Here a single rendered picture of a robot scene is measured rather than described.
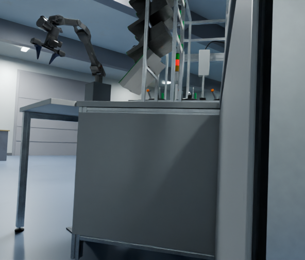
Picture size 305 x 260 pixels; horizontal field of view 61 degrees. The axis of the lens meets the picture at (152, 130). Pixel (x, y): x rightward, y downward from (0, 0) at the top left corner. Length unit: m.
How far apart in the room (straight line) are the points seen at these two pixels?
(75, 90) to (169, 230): 8.57
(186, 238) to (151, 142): 0.47
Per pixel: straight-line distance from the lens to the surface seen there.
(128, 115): 1.29
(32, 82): 9.17
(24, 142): 2.00
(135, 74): 1.61
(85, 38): 1.87
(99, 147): 1.35
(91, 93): 1.86
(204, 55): 3.11
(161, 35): 1.61
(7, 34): 6.39
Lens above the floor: 0.67
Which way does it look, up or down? 2 degrees up
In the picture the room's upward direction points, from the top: 3 degrees clockwise
